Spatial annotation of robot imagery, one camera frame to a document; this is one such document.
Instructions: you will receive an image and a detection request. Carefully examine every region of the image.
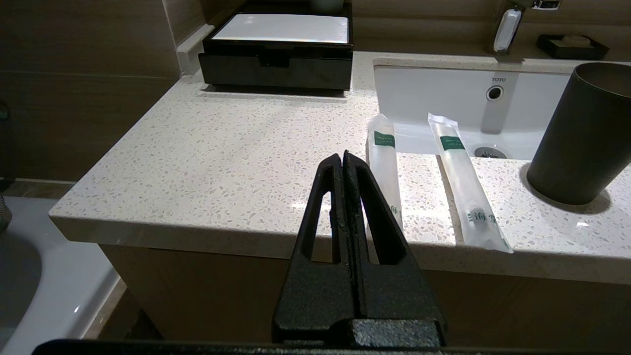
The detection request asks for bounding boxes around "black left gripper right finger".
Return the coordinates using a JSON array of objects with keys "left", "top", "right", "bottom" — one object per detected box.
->
[{"left": 344, "top": 150, "right": 444, "bottom": 321}]

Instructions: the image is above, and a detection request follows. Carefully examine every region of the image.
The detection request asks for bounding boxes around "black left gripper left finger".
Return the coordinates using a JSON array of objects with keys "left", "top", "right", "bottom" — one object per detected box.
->
[{"left": 273, "top": 154, "right": 353, "bottom": 343}]

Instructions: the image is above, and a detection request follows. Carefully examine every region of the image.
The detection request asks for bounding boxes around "frosted dental kit packet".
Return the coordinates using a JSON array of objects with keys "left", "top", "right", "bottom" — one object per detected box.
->
[
  {"left": 366, "top": 113, "right": 405, "bottom": 232},
  {"left": 427, "top": 112, "right": 514, "bottom": 254}
]

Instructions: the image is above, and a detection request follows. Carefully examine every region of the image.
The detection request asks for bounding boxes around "black storage box housing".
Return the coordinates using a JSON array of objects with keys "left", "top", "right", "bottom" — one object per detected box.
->
[{"left": 199, "top": 0, "right": 354, "bottom": 92}]

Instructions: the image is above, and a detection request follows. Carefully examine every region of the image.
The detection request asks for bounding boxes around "white ceramic sink basin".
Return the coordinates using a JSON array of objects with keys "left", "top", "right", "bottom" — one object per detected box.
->
[{"left": 373, "top": 58, "right": 585, "bottom": 161}]

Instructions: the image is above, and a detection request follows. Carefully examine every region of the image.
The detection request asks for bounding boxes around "dark metal tumbler cup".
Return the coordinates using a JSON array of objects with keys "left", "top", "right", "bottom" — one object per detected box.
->
[{"left": 526, "top": 62, "right": 631, "bottom": 206}]

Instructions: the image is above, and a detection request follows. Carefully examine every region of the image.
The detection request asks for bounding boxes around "white bathtub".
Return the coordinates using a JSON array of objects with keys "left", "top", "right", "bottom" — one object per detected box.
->
[{"left": 0, "top": 196, "right": 121, "bottom": 355}]

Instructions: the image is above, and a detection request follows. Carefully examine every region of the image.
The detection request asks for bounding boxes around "chrome faucet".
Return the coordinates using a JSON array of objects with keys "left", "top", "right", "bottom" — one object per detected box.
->
[{"left": 486, "top": 0, "right": 562, "bottom": 55}]

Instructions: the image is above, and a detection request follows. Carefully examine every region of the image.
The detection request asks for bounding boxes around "black soap dish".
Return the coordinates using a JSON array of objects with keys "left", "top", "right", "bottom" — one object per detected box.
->
[{"left": 536, "top": 34, "right": 610, "bottom": 61}]

